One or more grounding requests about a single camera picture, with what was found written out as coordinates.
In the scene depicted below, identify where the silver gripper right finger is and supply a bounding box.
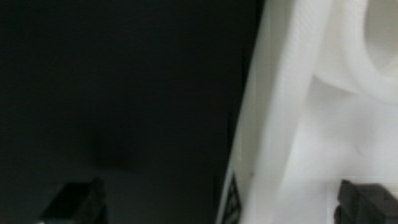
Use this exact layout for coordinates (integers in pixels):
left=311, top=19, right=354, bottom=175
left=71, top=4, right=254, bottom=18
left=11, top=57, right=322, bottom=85
left=334, top=180, right=398, bottom=224

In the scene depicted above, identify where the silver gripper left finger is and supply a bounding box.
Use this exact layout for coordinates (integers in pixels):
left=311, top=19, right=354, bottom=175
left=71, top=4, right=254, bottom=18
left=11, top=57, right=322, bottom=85
left=39, top=178, right=108, bottom=224

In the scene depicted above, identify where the white square table top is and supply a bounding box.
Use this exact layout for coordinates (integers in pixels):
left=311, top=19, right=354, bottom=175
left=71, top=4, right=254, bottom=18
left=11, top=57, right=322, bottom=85
left=215, top=0, right=398, bottom=224

